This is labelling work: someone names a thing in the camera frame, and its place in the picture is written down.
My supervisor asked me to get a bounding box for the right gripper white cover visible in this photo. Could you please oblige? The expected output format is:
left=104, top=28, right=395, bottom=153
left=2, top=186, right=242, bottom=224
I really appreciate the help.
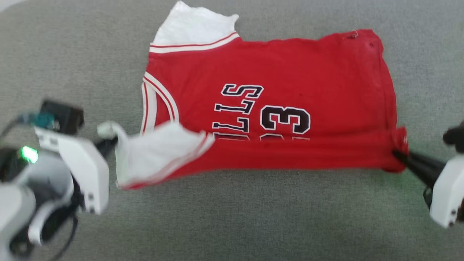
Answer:
left=393, top=149, right=464, bottom=229

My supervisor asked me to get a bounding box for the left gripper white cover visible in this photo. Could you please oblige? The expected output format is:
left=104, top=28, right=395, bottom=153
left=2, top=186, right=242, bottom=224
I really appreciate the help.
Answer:
left=34, top=127, right=118, bottom=215

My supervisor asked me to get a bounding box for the red and white basketball jersey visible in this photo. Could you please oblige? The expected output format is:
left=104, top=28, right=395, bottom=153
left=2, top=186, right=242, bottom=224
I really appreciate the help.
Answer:
left=97, top=1, right=409, bottom=191

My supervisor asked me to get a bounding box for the teal plug camera cable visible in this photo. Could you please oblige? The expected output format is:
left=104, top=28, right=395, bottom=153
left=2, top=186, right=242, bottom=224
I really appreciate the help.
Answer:
left=0, top=112, right=59, bottom=140

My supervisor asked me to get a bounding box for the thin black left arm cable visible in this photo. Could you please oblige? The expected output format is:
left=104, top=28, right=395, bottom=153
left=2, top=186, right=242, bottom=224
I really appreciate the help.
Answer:
left=49, top=214, right=79, bottom=261

